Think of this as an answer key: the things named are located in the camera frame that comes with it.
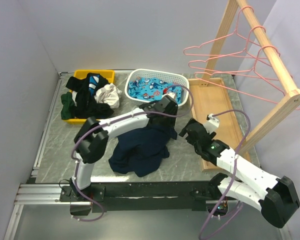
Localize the dark green garment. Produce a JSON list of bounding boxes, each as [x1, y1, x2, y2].
[[60, 91, 76, 120]]

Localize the wooden clothes rack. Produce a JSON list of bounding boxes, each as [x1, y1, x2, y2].
[[197, 0, 300, 157]]

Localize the navy blue t shirt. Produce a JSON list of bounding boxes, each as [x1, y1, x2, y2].
[[108, 125, 178, 177]]

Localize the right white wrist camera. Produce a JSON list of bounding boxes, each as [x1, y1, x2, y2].
[[205, 113, 220, 134]]

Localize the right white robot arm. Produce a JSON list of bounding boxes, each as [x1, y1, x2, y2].
[[179, 118, 300, 229]]

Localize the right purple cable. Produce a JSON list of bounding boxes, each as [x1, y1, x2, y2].
[[198, 110, 252, 240]]

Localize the yellow plastic bin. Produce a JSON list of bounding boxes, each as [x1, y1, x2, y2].
[[61, 72, 114, 123]]

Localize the white crumpled garment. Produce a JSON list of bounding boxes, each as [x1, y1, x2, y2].
[[94, 83, 122, 109]]

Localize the blue shark print cloth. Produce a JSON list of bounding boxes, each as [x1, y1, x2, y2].
[[127, 77, 183, 104]]

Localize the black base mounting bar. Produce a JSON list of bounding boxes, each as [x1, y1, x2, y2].
[[59, 181, 222, 216]]

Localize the black garment with blue print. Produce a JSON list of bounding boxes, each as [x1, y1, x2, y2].
[[66, 72, 114, 119]]

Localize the pink wire hanger front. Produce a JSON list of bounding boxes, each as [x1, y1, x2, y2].
[[194, 47, 300, 105]]

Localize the white plastic basket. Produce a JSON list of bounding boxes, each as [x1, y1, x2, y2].
[[124, 68, 190, 106]]

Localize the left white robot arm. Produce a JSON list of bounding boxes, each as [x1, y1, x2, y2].
[[69, 95, 178, 201]]

